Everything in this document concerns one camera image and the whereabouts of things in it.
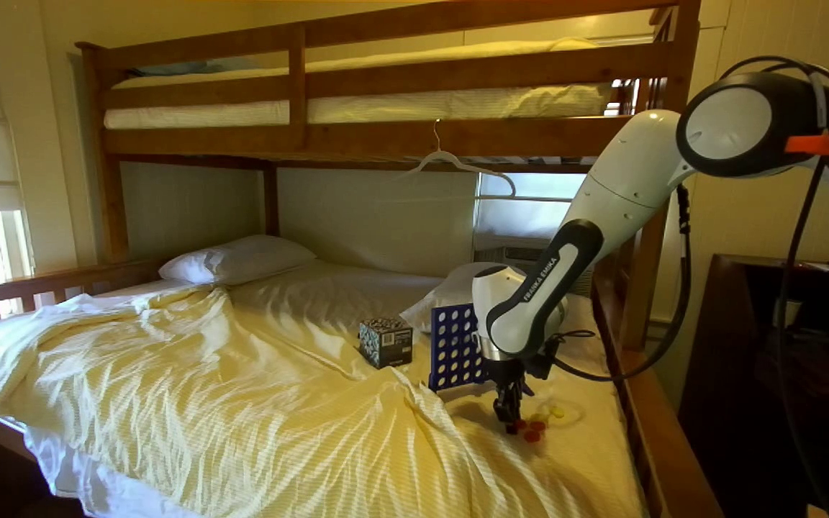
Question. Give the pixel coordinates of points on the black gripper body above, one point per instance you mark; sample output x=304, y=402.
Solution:
x=518, y=375

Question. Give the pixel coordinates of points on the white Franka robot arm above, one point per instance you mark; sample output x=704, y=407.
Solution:
x=625, y=175

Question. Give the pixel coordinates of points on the yellow game disc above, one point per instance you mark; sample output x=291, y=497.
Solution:
x=558, y=414

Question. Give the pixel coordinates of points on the blue perforated game grid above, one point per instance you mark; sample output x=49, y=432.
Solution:
x=456, y=350

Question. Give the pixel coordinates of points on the patterned black white box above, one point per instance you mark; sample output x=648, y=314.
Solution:
x=384, y=345

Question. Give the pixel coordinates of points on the white bed sheet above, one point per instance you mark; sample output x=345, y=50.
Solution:
x=358, y=289

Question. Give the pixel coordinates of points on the white clothes hanger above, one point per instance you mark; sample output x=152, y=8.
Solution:
x=442, y=155

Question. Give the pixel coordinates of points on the yellow bed blanket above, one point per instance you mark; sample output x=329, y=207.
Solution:
x=242, y=405

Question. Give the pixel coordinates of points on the pale bunk mattress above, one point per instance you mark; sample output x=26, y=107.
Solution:
x=433, y=104

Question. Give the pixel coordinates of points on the dark wooden dresser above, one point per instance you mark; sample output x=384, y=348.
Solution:
x=819, y=385

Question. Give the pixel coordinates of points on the small white pillow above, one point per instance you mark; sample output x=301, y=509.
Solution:
x=230, y=260

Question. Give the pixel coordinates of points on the wooden bunk bed frame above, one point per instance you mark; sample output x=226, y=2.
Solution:
x=387, y=140

